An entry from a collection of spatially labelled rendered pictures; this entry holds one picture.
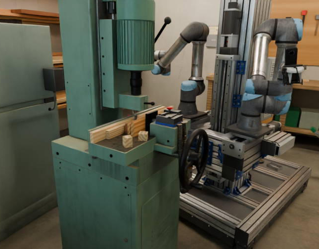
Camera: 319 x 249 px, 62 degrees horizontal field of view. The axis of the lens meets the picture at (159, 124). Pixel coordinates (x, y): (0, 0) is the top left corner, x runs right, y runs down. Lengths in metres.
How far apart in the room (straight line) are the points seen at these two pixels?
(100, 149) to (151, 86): 4.04
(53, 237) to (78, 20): 1.46
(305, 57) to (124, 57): 3.41
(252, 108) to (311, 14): 2.83
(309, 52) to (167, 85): 2.29
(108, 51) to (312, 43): 3.42
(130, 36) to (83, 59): 0.29
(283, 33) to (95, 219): 1.41
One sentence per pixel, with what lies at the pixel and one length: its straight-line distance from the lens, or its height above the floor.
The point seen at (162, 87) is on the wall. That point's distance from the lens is 5.03.
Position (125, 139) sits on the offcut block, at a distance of 1.12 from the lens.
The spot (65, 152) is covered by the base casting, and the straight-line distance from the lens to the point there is 1.49.
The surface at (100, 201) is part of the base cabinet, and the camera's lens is 1.43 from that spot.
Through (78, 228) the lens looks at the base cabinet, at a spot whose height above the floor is 0.31.
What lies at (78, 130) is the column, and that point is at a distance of 1.54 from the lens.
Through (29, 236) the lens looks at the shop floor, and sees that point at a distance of 2.23.
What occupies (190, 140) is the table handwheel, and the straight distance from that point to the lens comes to 1.15.
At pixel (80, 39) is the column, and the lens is 1.41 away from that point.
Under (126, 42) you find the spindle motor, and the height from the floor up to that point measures 1.32.
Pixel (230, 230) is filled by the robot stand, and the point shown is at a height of 0.18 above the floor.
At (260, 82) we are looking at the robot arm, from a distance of 1.43.
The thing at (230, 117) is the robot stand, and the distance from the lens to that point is 1.93.
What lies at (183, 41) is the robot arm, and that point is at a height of 1.33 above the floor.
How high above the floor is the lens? 1.33
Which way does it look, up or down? 18 degrees down
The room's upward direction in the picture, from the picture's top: 1 degrees clockwise
